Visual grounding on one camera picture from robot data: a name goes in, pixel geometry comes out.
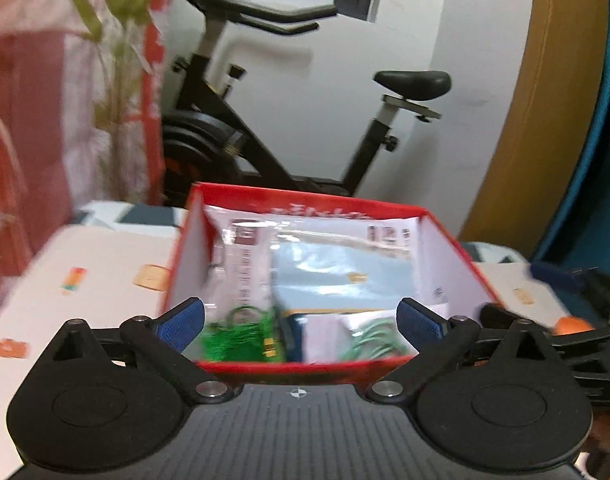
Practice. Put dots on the orange soft ball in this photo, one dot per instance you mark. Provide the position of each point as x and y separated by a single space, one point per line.
575 325

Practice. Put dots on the blue curtain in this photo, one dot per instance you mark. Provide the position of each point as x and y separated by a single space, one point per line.
607 135

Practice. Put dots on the white printed table cover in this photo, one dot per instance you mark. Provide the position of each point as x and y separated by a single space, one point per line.
95 260

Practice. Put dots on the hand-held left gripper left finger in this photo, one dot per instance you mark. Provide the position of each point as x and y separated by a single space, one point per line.
179 322

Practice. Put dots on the wooden door frame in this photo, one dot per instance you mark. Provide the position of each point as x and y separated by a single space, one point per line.
535 110

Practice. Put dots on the black exercise bike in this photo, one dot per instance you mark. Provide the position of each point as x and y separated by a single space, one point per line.
245 145

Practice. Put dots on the red cardboard box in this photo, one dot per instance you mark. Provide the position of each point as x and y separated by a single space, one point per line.
305 199

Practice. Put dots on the pink printed backdrop curtain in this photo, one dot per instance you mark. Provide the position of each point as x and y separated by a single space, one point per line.
40 110

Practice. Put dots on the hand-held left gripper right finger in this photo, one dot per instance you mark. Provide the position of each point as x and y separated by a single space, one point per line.
418 325

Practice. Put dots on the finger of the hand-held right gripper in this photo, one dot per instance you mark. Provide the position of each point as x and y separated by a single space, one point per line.
495 314
555 272

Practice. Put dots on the clear bag with red label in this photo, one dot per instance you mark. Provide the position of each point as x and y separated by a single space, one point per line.
240 260

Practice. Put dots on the clear plastic packet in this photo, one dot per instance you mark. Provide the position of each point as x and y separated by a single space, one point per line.
335 275

